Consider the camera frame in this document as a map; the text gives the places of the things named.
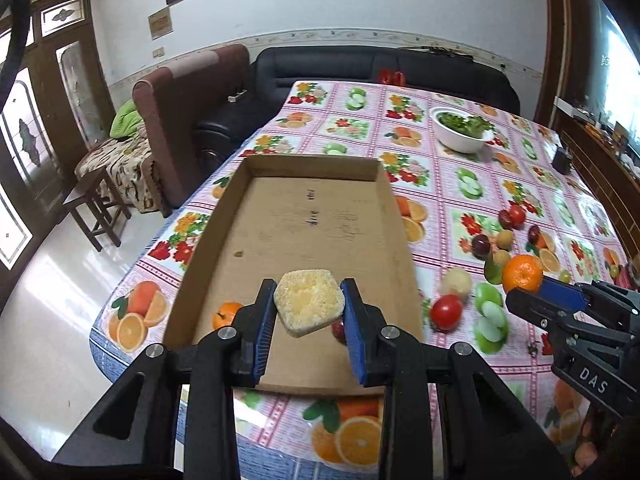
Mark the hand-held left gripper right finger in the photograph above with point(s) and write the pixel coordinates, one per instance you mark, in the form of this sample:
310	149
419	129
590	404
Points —
352	332

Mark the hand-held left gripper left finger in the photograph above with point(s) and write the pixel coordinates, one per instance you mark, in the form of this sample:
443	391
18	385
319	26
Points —
265	332

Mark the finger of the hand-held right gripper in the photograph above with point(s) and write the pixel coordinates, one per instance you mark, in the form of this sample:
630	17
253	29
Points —
530	305
562	294

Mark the red date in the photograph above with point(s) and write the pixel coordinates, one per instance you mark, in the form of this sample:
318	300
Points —
339	331
503	219
534	234

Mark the orange with green leaf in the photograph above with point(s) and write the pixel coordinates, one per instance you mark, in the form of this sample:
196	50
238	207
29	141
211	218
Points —
522	273

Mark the small mandarin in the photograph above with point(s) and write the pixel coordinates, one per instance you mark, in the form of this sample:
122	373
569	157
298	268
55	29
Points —
227	316

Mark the yellow corn cob piece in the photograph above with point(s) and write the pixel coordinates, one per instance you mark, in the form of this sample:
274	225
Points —
307	302

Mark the pale yellow corn piece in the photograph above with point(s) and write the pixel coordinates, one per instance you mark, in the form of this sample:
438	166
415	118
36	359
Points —
456	282

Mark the dark purple plum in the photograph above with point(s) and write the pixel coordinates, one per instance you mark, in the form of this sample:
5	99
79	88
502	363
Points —
481	245

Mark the red tomato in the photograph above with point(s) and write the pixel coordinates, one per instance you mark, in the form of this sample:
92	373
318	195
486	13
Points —
446	312
517	215

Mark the shallow cardboard box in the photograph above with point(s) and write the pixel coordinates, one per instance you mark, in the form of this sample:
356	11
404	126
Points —
310	220

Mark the small green grape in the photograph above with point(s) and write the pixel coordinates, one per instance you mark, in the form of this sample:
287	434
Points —
564	276

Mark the wooden cabinet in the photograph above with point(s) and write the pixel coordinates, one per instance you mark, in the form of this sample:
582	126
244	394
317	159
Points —
600	165

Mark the small black box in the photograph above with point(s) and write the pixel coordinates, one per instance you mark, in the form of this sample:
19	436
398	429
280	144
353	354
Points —
562	159

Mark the fruit-print tablecloth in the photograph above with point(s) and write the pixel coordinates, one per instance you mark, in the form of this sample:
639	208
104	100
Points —
440	180

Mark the white bowl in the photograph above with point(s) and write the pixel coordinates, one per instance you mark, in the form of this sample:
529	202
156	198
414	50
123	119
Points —
460	143

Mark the green leafy vegetables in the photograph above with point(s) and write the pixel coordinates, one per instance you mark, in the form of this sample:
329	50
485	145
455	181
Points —
462	122

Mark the dark wooden stool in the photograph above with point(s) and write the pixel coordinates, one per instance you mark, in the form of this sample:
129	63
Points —
87	192

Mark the bright window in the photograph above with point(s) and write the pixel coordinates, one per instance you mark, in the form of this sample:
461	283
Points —
622	70

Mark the brown armchair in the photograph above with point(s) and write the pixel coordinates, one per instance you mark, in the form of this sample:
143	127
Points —
190	100

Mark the green cushion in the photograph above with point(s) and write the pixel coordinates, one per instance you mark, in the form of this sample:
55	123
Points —
126	119

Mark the red object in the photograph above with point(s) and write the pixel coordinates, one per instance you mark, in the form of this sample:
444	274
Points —
392	77

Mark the black leather sofa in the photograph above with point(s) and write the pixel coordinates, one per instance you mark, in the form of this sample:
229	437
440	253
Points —
325	62

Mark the wooden glass-panel door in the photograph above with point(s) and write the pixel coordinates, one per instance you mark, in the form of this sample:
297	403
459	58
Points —
75	45

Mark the wooden door frame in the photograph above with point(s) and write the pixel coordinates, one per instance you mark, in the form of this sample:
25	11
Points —
557	35

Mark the wall light switch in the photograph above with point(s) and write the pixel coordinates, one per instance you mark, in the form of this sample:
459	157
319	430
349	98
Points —
158	52

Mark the wall plaque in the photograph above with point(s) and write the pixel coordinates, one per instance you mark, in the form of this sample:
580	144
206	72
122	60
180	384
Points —
160	23

